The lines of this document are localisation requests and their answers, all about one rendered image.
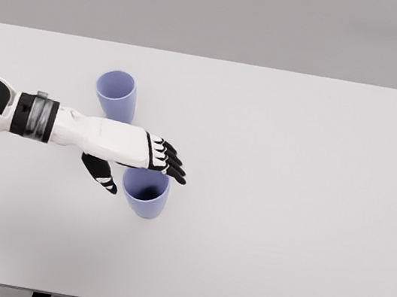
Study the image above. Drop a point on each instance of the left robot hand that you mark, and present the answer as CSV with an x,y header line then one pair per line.
x,y
123,143

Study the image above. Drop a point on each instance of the lavender plastic cup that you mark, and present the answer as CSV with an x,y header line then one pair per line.
x,y
144,196
117,98

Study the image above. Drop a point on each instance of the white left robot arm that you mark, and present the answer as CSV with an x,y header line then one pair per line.
x,y
35,119

